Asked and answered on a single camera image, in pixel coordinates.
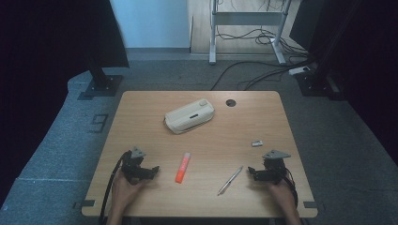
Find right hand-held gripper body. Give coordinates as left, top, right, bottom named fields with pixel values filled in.
left=262, top=149, right=292, bottom=186

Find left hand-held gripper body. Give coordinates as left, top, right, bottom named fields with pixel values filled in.
left=121, top=145, right=146, bottom=186

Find silver pen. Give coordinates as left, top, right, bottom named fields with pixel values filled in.
left=217, top=165, right=244, bottom=197

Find beige pencil case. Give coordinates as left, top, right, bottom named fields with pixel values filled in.
left=163, top=97, right=216, bottom=135

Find person's right hand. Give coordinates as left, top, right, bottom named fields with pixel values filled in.
left=268, top=179, right=298, bottom=214

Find person's left hand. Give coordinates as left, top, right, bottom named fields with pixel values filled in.
left=111, top=170, right=148, bottom=218

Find orange highlighter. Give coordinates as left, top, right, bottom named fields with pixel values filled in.
left=175, top=152, right=192, bottom=185

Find black stand base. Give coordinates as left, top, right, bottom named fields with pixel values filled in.
left=83, top=74, right=124, bottom=98
left=295, top=70, right=345, bottom=98

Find white power strip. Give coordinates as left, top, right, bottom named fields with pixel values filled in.
left=287, top=66, right=312, bottom=76

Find black hanging panel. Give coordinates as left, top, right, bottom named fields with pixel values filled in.
left=73, top=0, right=130, bottom=83

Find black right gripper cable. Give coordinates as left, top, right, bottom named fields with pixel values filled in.
left=283, top=174, right=299, bottom=209

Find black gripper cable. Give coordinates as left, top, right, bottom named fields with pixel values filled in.
left=283, top=174, right=299, bottom=209
left=99, top=151, right=130, bottom=225

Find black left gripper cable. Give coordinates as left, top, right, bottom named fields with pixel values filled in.
left=99, top=151, right=130, bottom=225

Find black floor cables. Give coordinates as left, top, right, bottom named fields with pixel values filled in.
left=209, top=0, right=315, bottom=92

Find white metal desk frame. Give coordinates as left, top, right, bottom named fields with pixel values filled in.
left=208, top=0, right=293, bottom=66

